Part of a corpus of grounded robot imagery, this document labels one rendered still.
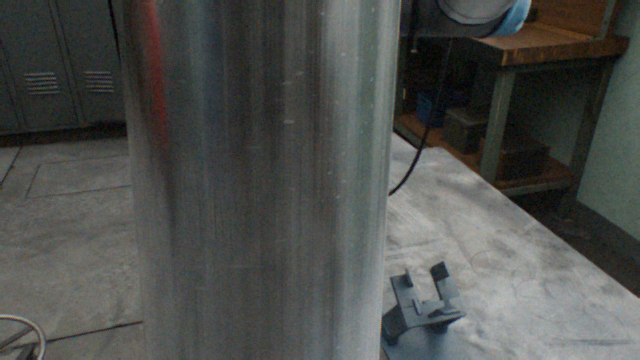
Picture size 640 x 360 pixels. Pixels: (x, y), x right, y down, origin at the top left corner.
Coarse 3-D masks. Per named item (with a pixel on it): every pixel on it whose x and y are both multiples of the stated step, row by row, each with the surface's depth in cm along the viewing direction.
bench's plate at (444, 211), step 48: (432, 192) 103; (480, 192) 103; (432, 240) 88; (480, 240) 88; (528, 240) 88; (384, 288) 77; (432, 288) 77; (480, 288) 77; (528, 288) 77; (576, 288) 77; (480, 336) 68; (528, 336) 68; (576, 336) 68; (624, 336) 68
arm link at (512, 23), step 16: (416, 0) 48; (432, 0) 47; (448, 0) 43; (464, 0) 40; (480, 0) 39; (496, 0) 38; (512, 0) 39; (528, 0) 47; (416, 16) 49; (432, 16) 49; (448, 16) 46; (464, 16) 44; (480, 16) 43; (496, 16) 45; (512, 16) 48; (416, 32) 51; (432, 32) 50; (448, 32) 50; (464, 32) 49; (480, 32) 50; (496, 32) 49; (512, 32) 50
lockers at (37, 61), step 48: (0, 0) 280; (48, 0) 287; (96, 0) 287; (0, 48) 290; (48, 48) 297; (96, 48) 299; (0, 96) 301; (48, 96) 308; (96, 96) 313; (0, 144) 317
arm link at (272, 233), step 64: (128, 0) 13; (192, 0) 12; (256, 0) 12; (320, 0) 12; (384, 0) 13; (128, 64) 14; (192, 64) 12; (256, 64) 12; (320, 64) 13; (384, 64) 14; (128, 128) 15; (192, 128) 13; (256, 128) 13; (320, 128) 13; (384, 128) 15; (192, 192) 13; (256, 192) 13; (320, 192) 13; (384, 192) 16; (192, 256) 14; (256, 256) 13; (320, 256) 14; (384, 256) 17; (192, 320) 14; (256, 320) 14; (320, 320) 15
